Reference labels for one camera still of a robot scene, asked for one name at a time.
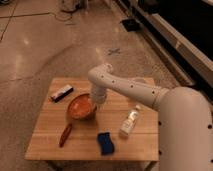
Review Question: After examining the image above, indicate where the blue sponge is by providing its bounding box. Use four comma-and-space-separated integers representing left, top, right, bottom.
97, 132, 115, 155

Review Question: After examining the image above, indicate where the clear plastic bottle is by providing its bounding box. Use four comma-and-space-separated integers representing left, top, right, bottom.
119, 105, 141, 137

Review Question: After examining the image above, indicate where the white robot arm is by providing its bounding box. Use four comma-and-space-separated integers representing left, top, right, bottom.
88, 63, 213, 171

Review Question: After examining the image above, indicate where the black white rectangular box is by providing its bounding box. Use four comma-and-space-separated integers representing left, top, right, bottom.
50, 84, 74, 103

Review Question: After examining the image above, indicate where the orange ceramic bowl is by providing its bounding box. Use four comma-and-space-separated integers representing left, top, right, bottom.
67, 93, 97, 120

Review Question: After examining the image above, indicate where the white object with cables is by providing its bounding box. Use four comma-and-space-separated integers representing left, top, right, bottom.
60, 0, 88, 13

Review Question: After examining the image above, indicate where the red oblong tool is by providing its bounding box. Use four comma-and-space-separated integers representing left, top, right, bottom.
59, 123, 72, 148

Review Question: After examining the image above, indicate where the clear plastic cup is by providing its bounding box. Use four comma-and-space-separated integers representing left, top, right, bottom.
132, 77, 146, 83

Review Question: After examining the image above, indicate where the wooden folding table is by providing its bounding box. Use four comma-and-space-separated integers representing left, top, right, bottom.
25, 78, 159, 162

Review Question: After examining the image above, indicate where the black floor mat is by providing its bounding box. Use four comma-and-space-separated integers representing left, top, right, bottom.
121, 19, 140, 32

